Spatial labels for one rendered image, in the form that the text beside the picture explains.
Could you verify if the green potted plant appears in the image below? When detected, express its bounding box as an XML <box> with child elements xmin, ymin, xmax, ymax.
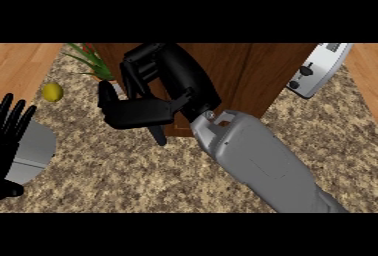
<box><xmin>64</xmin><ymin>42</ymin><xmax>126</xmax><ymax>98</ymax></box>

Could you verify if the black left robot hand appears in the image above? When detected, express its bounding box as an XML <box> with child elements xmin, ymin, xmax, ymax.
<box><xmin>0</xmin><ymin>93</ymin><xmax>39</xmax><ymax>201</ymax></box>

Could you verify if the pale grey toaster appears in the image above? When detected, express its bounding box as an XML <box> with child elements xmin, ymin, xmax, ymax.
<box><xmin>285</xmin><ymin>42</ymin><xmax>355</xmax><ymax>100</ymax></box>

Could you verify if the yellow lemon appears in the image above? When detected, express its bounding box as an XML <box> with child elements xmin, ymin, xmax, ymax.
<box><xmin>40</xmin><ymin>82</ymin><xmax>65</xmax><ymax>103</ymax></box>

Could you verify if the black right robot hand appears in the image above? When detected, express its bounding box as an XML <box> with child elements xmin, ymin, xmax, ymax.
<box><xmin>96</xmin><ymin>42</ymin><xmax>223</xmax><ymax>131</ymax></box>

